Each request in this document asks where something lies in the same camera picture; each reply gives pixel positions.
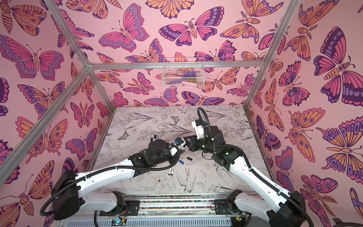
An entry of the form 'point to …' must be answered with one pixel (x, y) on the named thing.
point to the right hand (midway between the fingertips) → (183, 139)
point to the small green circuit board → (116, 222)
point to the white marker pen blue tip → (172, 170)
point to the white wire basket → (183, 73)
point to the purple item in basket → (190, 74)
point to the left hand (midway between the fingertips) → (185, 147)
